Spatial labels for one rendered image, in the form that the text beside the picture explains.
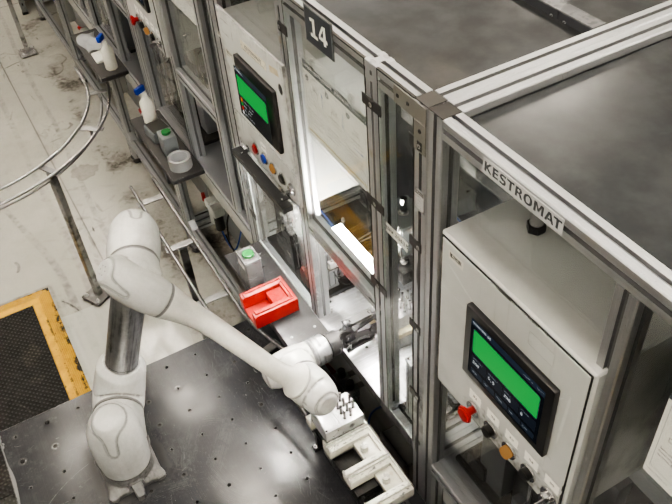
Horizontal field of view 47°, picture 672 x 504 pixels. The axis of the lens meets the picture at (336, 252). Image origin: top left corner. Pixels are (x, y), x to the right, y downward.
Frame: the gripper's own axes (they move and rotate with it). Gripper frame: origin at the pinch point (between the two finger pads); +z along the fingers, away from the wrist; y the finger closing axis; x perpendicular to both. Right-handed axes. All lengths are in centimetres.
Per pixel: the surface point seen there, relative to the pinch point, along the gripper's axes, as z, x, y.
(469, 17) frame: 18, -12, 100
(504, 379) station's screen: -16, -71, 62
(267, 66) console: -13, 31, 78
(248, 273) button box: -26, 43, -2
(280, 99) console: -13, 26, 71
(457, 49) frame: 7, -22, 101
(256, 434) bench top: -47, 4, -32
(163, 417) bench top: -70, 27, -32
